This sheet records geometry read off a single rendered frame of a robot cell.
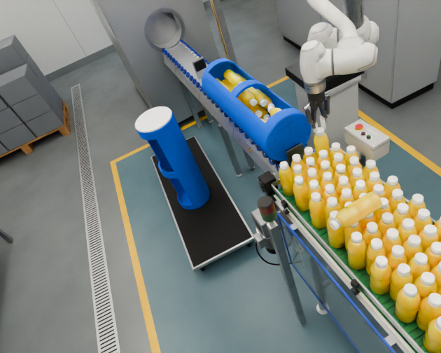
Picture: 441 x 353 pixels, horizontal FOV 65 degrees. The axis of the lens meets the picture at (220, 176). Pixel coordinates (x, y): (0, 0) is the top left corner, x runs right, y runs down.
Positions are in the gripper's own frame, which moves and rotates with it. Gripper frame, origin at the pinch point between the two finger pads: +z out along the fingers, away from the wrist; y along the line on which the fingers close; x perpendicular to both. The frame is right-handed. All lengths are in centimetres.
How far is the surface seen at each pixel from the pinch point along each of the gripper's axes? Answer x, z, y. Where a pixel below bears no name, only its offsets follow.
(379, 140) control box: 17.0, 11.5, -20.3
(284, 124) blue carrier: -15.4, 2.5, 9.8
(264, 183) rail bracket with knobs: -4.6, 21.5, 32.3
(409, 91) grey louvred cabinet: -89, 110, -159
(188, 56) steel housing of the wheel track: -192, 30, 3
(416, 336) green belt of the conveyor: 84, 31, 25
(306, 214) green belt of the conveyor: 18.0, 31.6, 24.0
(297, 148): -10.8, 17.9, 7.7
